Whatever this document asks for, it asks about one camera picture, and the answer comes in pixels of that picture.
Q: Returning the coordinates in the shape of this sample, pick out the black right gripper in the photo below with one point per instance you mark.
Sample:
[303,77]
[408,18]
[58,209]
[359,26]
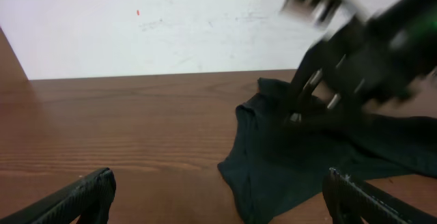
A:
[368,58]

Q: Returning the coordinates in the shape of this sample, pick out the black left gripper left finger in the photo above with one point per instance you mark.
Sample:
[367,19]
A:
[88,200]

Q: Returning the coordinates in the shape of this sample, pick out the black nike t-shirt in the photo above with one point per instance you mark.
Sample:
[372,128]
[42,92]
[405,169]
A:
[272,170]

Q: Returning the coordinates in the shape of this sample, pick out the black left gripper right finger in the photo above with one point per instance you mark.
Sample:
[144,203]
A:
[353,201]

